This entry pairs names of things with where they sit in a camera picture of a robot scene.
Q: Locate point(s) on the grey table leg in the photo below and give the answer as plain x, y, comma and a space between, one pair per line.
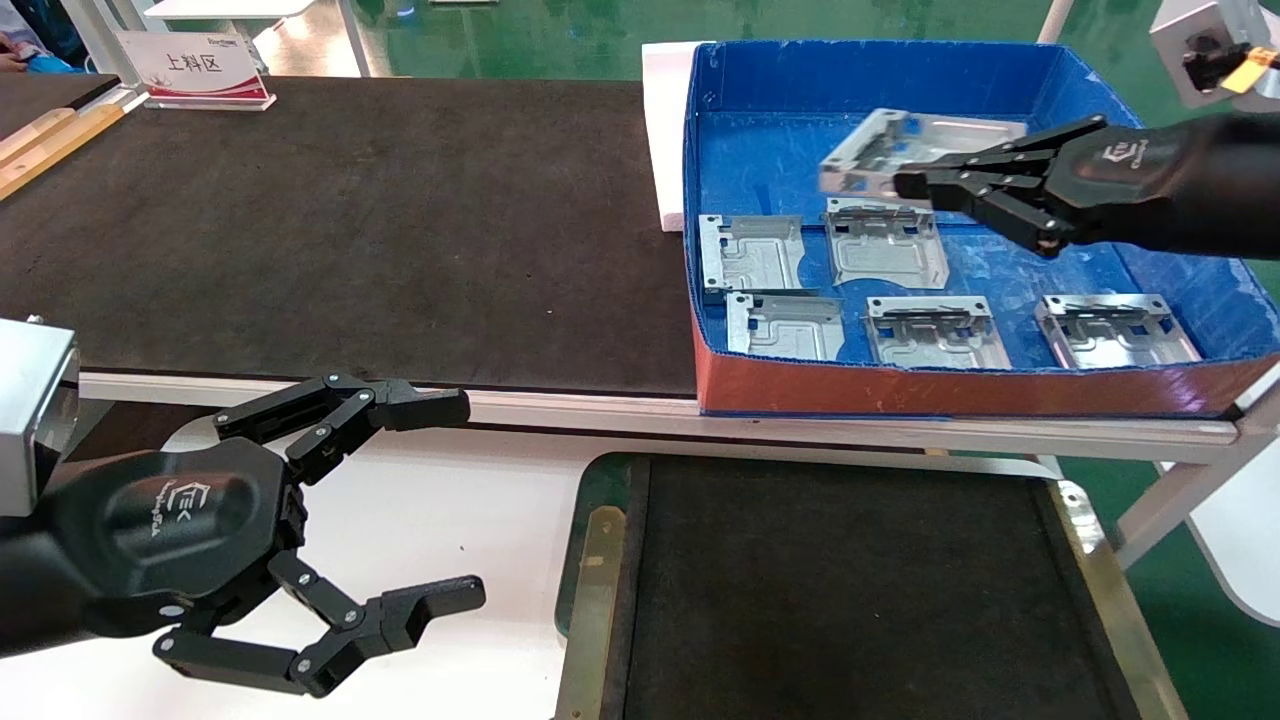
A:
1185, 495

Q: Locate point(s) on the small black table mat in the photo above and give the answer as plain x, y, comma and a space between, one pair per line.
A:
45, 100

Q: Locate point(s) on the white background table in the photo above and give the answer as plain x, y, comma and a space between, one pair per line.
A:
235, 10

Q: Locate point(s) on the aluminium table edge rail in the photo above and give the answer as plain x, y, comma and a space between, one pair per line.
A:
560, 408

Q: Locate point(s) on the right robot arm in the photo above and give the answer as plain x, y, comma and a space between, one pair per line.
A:
1230, 190

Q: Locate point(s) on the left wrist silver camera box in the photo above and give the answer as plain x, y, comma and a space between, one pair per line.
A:
30, 410

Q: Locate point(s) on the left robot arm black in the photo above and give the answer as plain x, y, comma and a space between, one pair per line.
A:
30, 590

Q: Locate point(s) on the white rounded robot base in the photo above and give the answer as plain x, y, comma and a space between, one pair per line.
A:
1245, 545

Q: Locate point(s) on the pale wooden strip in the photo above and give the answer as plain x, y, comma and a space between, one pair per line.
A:
35, 135

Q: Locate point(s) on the orange wooden strip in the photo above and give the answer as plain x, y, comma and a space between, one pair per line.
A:
60, 150

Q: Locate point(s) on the person in blue clothing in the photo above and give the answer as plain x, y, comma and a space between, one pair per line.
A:
45, 30

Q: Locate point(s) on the acrylic sign with red stripe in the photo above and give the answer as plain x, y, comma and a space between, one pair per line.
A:
190, 65

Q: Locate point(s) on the stamped sheet metal bracket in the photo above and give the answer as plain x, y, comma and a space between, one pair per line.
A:
785, 330
890, 145
885, 250
935, 340
1110, 340
750, 255

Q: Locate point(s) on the black container tray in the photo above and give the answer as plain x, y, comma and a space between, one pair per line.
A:
820, 590

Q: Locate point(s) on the blue corrugated plastic box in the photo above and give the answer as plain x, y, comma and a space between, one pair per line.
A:
780, 150

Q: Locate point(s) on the white foam block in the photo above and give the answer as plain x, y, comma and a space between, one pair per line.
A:
662, 130

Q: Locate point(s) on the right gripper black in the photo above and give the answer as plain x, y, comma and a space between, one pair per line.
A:
1110, 175

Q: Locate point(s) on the large black table mat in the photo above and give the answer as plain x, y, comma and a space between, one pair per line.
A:
350, 230

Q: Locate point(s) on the white frame pipe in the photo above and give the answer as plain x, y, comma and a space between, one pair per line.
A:
1055, 20

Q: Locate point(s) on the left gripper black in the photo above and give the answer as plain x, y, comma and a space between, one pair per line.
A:
190, 520

